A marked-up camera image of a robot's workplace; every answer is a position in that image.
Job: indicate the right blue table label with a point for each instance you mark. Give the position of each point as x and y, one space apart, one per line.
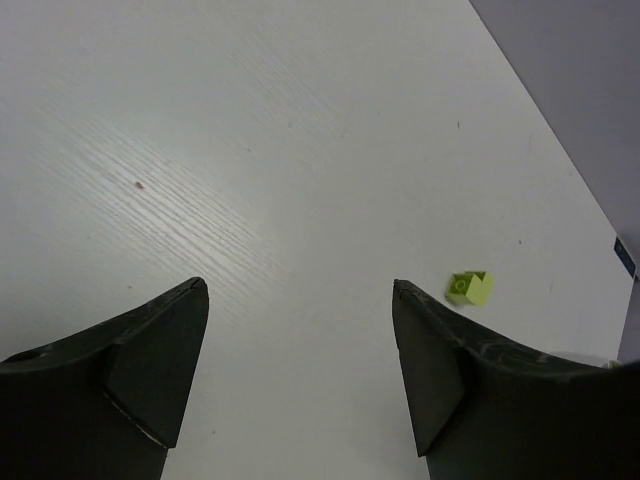
625 257

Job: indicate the pale green lego piece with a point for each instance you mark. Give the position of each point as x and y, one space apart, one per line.
469 288

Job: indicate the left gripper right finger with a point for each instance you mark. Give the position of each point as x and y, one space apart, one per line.
483 406

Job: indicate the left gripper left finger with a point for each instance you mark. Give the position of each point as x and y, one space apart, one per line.
107 402

